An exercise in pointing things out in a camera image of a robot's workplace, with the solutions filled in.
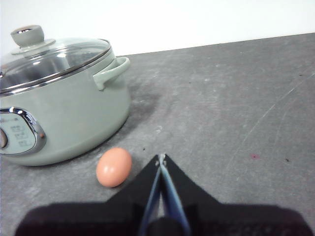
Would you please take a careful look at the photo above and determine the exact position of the glass lid with green knob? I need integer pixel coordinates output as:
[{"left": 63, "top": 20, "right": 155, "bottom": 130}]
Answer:
[{"left": 0, "top": 24, "right": 114, "bottom": 97}]

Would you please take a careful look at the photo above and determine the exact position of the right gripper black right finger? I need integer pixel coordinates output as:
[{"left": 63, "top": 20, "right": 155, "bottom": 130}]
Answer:
[{"left": 160, "top": 153, "right": 312, "bottom": 236}]

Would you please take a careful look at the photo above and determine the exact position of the pale green electric pot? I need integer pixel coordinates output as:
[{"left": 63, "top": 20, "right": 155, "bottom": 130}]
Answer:
[{"left": 0, "top": 43, "right": 131, "bottom": 167}]

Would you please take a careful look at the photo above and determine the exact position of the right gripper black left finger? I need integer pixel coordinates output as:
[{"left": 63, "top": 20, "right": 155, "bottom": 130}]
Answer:
[{"left": 14, "top": 153, "right": 162, "bottom": 236}]

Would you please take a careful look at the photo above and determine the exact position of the brown egg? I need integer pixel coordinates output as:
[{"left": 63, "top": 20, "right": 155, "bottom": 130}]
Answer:
[{"left": 95, "top": 147, "right": 133, "bottom": 188}]

